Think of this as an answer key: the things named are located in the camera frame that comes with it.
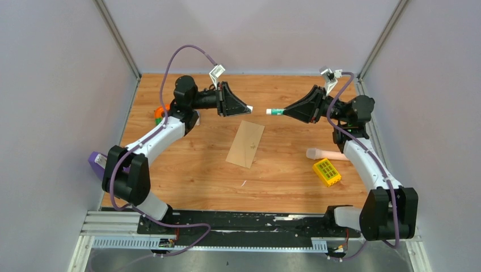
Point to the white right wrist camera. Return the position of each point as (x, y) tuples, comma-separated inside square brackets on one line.
[(330, 78)]

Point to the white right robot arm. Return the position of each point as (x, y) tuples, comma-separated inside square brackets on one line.
[(390, 210)]

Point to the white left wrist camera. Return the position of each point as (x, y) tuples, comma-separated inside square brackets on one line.
[(215, 73)]

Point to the yellow building block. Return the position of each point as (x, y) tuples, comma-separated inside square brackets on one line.
[(327, 173)]

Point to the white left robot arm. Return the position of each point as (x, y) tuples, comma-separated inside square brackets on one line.
[(127, 171)]

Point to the pink toy microphone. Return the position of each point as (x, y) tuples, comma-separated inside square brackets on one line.
[(317, 154)]

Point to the tan paper envelope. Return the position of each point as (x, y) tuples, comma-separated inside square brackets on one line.
[(245, 144)]

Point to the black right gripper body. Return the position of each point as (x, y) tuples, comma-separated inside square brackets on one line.
[(337, 111)]

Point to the orange curved toy track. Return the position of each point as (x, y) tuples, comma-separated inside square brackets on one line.
[(160, 111)]

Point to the white green glue stick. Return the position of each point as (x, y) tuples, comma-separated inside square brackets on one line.
[(274, 111)]

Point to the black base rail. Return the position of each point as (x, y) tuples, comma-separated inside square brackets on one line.
[(239, 229)]

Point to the white slotted cable duct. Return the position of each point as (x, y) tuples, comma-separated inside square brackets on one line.
[(110, 242)]

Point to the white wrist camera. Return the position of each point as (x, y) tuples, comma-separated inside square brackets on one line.
[(215, 73), (330, 78)]

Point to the purple box with card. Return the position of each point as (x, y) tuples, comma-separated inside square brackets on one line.
[(97, 162)]

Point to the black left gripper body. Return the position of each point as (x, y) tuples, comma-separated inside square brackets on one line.
[(210, 100)]

